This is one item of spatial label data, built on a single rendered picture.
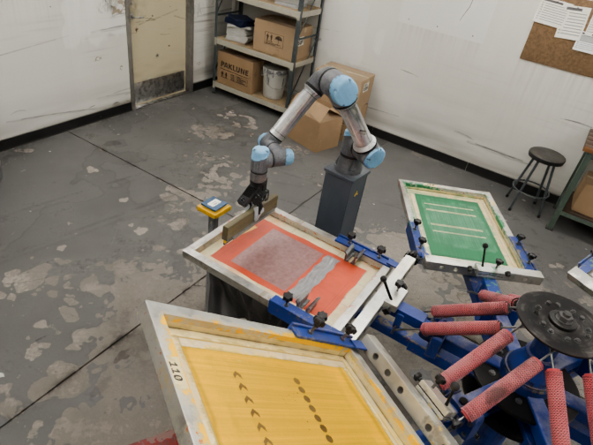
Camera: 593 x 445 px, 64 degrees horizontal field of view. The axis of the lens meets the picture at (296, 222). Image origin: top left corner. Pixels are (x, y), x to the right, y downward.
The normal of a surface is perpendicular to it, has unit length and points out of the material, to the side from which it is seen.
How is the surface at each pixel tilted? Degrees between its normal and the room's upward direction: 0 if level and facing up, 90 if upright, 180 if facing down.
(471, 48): 90
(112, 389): 0
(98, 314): 0
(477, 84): 90
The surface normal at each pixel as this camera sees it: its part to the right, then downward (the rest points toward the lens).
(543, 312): 0.14, -0.81
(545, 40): -0.54, 0.42
